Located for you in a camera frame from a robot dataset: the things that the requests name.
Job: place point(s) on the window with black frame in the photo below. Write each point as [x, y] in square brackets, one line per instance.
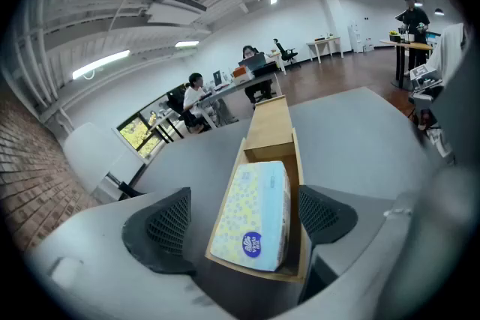
[144, 133]

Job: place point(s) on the orange and white box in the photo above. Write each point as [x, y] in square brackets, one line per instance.
[243, 74]

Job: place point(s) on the dark laptop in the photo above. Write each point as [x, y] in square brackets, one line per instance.
[255, 61]

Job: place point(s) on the potted yellow plant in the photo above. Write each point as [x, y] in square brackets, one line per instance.
[393, 35]

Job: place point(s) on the long wooden box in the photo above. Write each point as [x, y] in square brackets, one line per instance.
[270, 127]

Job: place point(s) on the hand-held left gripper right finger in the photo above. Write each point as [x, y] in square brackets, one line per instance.
[322, 215]

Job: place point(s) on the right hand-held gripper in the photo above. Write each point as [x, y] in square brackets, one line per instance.
[425, 80]

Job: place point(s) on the white water dispenser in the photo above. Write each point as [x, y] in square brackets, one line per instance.
[355, 36]

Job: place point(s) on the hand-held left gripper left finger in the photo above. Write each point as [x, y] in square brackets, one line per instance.
[165, 225]

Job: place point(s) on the white table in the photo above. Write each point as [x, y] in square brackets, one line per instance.
[325, 42]

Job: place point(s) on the ceiling air conditioner unit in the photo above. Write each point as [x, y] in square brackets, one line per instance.
[176, 7]

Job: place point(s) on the round wooden standing table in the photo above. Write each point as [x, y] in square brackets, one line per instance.
[407, 46]

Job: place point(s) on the long grey office desk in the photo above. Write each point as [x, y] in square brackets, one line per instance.
[240, 86]

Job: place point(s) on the black office chair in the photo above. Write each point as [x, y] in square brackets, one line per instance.
[285, 50]
[175, 101]

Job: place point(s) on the patterned yellow-blue tissue pack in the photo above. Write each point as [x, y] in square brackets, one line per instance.
[250, 215]

